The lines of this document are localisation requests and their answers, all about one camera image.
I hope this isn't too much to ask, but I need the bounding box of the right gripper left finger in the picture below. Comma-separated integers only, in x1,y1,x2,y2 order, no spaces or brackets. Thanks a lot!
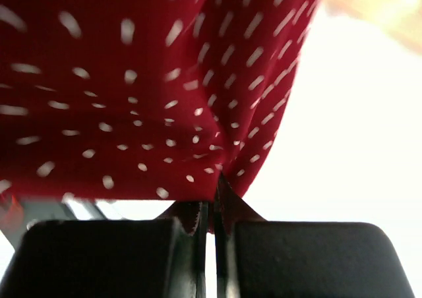
1,202,208,297

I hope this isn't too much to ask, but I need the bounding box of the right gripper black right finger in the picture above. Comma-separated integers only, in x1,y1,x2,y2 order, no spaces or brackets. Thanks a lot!
213,172,417,298

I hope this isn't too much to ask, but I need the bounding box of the red white polka dot skirt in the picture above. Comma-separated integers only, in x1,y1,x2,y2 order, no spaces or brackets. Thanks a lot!
0,0,330,236

